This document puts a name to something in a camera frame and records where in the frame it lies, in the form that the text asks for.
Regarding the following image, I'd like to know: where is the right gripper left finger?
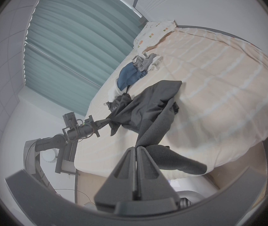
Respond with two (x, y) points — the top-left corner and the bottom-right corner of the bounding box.
(94, 147), (137, 212)

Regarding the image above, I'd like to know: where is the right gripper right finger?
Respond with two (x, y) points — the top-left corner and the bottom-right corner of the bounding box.
(136, 147), (181, 207)

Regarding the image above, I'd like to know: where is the black T-shirt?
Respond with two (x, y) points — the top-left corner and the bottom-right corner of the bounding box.
(108, 80), (208, 175)

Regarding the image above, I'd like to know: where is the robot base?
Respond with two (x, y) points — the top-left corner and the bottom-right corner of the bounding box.
(169, 177), (220, 209)

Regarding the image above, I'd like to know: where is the pile of clothes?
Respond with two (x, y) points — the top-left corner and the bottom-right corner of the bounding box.
(108, 53), (164, 103)

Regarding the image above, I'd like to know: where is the bed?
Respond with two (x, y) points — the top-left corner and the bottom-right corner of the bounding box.
(74, 0), (268, 205)

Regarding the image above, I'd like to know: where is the black satin garment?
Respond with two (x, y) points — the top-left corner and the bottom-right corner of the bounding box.
(103, 92), (133, 113)

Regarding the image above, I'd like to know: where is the blue-green curtain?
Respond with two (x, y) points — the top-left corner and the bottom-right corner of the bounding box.
(26, 0), (147, 87)
(22, 43), (102, 117)

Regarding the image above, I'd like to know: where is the white printed pillow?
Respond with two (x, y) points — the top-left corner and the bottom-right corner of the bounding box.
(133, 20), (178, 51)

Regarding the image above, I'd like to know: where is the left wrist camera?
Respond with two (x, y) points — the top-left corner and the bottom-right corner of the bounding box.
(62, 112), (77, 129)

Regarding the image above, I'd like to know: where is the white round wall fixture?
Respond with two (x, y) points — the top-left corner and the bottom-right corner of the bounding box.
(42, 149), (59, 163)

